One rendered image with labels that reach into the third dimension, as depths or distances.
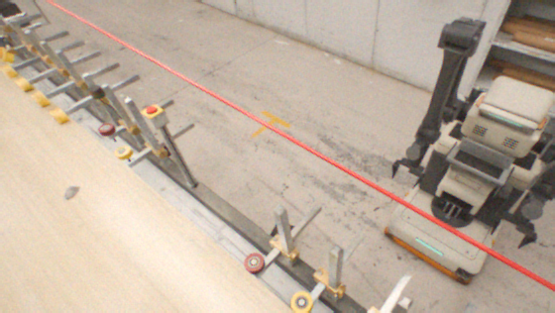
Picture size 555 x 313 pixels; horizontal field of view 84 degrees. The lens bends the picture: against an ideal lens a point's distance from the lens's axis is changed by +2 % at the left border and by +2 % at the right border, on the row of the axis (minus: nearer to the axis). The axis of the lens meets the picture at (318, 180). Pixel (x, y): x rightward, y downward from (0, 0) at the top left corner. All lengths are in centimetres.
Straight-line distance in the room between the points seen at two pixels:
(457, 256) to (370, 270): 57
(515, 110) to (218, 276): 127
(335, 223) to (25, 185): 180
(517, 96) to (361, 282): 145
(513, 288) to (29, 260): 261
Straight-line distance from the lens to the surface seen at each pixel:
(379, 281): 220
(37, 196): 195
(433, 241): 210
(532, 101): 134
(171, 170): 198
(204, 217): 179
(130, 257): 148
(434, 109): 119
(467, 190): 170
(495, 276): 247
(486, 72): 319
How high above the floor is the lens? 204
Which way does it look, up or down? 51 degrees down
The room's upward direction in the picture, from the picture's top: 2 degrees counter-clockwise
